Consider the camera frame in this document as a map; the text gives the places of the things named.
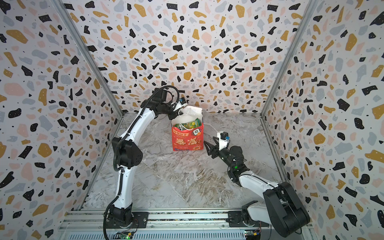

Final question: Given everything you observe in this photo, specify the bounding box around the red paper bag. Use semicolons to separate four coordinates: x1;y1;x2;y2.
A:
171;106;204;151

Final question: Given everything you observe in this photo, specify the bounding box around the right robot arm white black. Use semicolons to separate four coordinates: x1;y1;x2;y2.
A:
204;136;310;238

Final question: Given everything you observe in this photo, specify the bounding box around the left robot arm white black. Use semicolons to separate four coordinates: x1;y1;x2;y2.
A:
103;86;187;230

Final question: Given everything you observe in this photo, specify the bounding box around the green snack pack in bag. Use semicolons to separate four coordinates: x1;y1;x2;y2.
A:
173;118;202;131

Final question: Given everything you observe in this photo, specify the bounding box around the right circuit board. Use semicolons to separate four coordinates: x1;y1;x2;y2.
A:
245;230;261;240

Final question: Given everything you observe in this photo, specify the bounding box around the circuit board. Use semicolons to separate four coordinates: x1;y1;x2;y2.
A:
113;231;134;240
245;230;261;240

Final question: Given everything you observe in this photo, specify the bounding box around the left circuit board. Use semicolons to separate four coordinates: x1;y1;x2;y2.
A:
113;231;134;240

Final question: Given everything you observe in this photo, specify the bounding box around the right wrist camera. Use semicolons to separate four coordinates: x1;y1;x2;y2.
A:
217;131;230;151

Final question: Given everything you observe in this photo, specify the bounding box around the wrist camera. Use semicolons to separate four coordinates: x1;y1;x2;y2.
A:
174;97;188;111
217;131;230;151

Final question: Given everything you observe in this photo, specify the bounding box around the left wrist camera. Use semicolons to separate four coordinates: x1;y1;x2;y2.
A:
174;97;188;111

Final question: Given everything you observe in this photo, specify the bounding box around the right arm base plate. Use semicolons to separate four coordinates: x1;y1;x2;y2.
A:
226;211;270;228

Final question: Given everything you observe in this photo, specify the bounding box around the left corrugated cable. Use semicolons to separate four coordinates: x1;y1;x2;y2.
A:
102;85;181;240

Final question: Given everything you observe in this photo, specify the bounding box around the right corner aluminium post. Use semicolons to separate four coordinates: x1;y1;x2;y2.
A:
261;0;318;120

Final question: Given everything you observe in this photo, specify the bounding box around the corner aluminium post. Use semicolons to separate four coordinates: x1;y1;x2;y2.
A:
261;0;318;120
51;1;124;119

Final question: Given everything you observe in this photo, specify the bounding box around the left corner aluminium post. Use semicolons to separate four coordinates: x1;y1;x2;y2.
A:
51;1;124;119

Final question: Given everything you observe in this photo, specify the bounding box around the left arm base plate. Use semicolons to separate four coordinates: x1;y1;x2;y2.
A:
103;212;149;230

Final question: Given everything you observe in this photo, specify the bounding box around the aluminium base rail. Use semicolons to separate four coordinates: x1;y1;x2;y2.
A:
56;207;319;240

